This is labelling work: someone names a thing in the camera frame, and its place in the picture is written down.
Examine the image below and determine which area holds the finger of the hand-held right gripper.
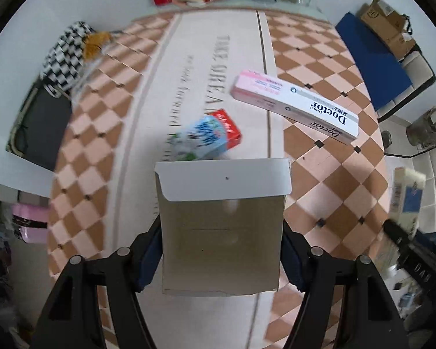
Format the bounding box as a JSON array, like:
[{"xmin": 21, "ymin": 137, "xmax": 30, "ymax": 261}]
[{"xmin": 383, "ymin": 220, "xmax": 413, "ymax": 250}]

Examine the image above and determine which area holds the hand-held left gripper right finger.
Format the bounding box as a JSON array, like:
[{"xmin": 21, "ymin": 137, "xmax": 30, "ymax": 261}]
[{"xmin": 281, "ymin": 222, "xmax": 409, "ymax": 349}]

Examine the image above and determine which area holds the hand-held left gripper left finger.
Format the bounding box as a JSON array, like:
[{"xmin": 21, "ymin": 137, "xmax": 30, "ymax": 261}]
[{"xmin": 29, "ymin": 222, "xmax": 164, "ymax": 349}]

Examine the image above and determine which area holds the blue and white medicine box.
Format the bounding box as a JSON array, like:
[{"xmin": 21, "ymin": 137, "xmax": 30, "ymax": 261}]
[{"xmin": 389, "ymin": 166, "xmax": 427, "ymax": 241}]

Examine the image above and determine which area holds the brown cardboard box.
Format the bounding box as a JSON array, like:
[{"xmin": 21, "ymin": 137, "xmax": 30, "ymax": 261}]
[{"xmin": 154, "ymin": 158, "xmax": 291, "ymax": 297}]

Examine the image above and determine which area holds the white padded chair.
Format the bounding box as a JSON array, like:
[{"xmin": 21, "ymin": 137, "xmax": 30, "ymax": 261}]
[{"xmin": 384, "ymin": 145, "xmax": 436, "ymax": 234}]

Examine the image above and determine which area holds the pink suitcase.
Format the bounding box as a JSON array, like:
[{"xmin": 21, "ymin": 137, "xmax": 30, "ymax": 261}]
[{"xmin": 12, "ymin": 204, "xmax": 50, "ymax": 244}]

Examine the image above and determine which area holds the small milk carton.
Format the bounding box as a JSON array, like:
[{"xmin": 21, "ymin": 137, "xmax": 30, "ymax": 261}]
[{"xmin": 162, "ymin": 109, "xmax": 243, "ymax": 162}]

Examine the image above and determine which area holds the checkered tablecloth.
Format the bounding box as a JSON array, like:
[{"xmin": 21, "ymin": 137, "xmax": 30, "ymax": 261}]
[{"xmin": 45, "ymin": 9, "xmax": 391, "ymax": 349}]

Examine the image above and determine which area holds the pink toothpaste box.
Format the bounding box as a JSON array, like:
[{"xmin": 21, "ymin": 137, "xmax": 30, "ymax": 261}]
[{"xmin": 230, "ymin": 70, "xmax": 360, "ymax": 145}]

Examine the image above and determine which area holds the brown shipping carton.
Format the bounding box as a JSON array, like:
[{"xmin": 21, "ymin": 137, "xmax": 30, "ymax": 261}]
[{"xmin": 360, "ymin": 0, "xmax": 417, "ymax": 61}]

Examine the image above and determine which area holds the black and white checkered cloth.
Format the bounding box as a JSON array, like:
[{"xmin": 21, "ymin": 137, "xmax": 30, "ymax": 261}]
[{"xmin": 40, "ymin": 21, "xmax": 95, "ymax": 97}]

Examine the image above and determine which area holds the orange net bag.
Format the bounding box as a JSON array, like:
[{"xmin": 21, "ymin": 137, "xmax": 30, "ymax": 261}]
[{"xmin": 82, "ymin": 31, "xmax": 114, "ymax": 59}]

